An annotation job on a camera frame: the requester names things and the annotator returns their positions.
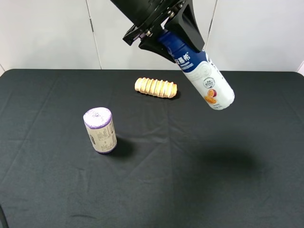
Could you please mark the blue white yogurt drink bottle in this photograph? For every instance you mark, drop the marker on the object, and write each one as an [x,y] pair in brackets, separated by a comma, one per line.
[200,71]

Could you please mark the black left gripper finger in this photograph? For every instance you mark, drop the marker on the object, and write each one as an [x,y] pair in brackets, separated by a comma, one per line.
[153,45]
[183,24]

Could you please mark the dark green tablecloth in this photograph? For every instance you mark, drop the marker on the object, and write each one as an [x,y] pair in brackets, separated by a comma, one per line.
[177,163]

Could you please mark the purple roll with paper label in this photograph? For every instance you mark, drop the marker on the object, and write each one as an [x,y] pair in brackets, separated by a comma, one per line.
[100,128]

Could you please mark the striped bread roll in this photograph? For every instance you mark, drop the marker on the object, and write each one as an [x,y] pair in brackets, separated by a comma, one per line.
[155,87]

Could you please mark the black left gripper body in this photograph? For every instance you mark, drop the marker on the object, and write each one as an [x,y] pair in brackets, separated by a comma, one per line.
[146,15]

